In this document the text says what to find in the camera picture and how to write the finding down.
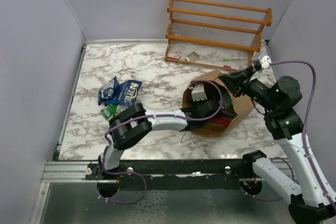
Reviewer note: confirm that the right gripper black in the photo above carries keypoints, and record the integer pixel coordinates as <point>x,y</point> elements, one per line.
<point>234,80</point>

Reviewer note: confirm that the brown paper bag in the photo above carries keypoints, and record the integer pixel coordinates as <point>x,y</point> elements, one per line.
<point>214,89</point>

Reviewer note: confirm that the dark blue snack packet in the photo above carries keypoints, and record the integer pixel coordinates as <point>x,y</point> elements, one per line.
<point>119,93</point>

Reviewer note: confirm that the green snack packet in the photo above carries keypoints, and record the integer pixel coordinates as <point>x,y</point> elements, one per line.
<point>111,110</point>

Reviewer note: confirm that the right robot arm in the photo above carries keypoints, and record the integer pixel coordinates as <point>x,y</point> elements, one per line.
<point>310,199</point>

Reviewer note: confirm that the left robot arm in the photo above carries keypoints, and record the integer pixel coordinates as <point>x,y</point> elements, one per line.
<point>129,127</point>

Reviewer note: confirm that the pink marker pen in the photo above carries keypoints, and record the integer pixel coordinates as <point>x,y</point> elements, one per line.
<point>230,67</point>

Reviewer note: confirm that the green marker pen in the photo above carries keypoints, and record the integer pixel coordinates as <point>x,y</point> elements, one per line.
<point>233,58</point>

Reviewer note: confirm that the red snack bar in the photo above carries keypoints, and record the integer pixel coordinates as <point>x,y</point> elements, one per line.
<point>225,120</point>

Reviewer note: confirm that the small open cardboard box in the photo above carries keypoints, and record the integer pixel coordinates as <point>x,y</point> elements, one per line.
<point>192,57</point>

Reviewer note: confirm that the wooden shelf rack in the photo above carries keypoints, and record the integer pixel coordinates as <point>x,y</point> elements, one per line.
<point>216,25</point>

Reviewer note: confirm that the red white small box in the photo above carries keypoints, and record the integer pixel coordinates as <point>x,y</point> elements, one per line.
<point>173,55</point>

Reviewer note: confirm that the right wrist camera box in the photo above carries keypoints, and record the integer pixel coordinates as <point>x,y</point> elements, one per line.
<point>261,61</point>

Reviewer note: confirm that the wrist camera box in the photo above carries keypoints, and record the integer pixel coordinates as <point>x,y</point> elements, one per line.
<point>198,92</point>
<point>261,61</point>

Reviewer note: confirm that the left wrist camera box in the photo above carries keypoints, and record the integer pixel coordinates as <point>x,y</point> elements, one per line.
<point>198,92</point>

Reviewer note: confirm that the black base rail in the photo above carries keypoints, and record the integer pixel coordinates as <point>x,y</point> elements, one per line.
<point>176,174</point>

